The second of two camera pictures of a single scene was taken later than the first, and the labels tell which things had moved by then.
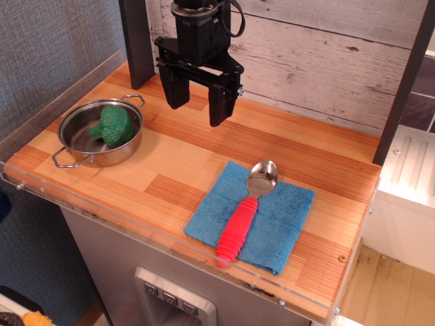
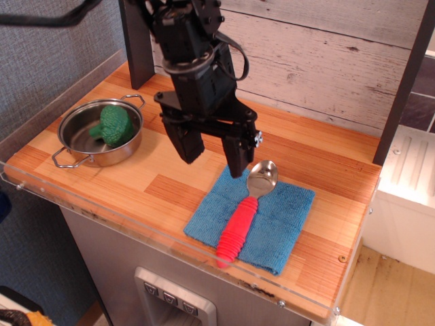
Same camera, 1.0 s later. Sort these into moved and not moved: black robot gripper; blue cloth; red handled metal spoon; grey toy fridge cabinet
Moved: black robot gripper
Not moved: grey toy fridge cabinet; red handled metal spoon; blue cloth
